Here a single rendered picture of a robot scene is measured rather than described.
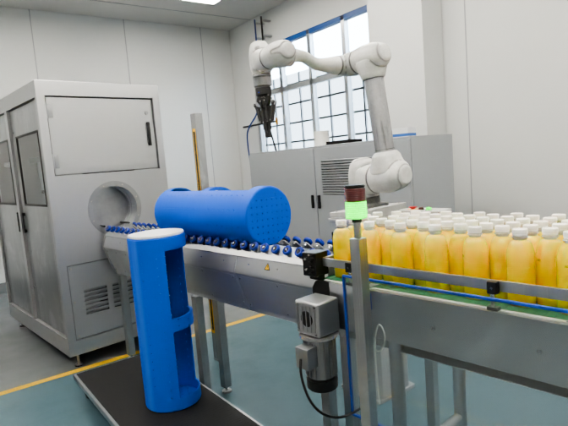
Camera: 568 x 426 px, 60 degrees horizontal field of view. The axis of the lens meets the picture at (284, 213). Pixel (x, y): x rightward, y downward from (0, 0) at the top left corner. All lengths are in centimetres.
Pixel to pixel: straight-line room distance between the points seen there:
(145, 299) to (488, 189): 333
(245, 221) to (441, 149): 212
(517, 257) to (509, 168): 327
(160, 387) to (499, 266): 174
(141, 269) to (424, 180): 222
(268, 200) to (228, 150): 547
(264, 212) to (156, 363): 92
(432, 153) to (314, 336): 241
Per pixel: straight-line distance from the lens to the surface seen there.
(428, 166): 382
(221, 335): 297
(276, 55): 224
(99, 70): 713
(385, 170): 252
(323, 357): 176
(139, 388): 300
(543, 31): 463
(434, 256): 157
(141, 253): 244
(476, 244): 151
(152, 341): 255
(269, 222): 231
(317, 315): 168
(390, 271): 163
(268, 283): 220
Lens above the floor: 135
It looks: 6 degrees down
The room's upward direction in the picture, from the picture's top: 5 degrees counter-clockwise
